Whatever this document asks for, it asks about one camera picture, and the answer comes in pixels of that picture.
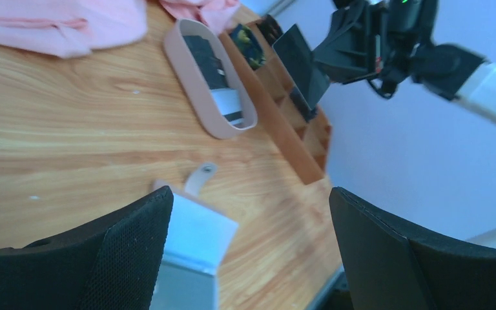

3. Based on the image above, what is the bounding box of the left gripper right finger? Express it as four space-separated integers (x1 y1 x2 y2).
329 187 496 309

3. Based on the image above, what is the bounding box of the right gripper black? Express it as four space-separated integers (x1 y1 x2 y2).
312 0 441 101

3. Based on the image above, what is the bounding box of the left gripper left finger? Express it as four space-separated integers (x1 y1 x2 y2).
0 186 174 309

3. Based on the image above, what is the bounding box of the pink card holder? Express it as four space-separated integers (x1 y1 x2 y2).
150 162 238 309

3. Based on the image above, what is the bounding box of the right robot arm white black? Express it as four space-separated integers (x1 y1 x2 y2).
312 0 496 123

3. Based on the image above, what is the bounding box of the pink oval card tray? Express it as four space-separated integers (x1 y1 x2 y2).
163 19 258 139

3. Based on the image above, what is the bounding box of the brown divided wooden tray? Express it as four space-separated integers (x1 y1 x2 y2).
219 21 332 185

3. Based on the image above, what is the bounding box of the dark green coiled item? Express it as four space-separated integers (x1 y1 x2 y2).
229 24 266 70

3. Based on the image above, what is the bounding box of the pink cloth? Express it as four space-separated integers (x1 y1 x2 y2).
0 0 242 60

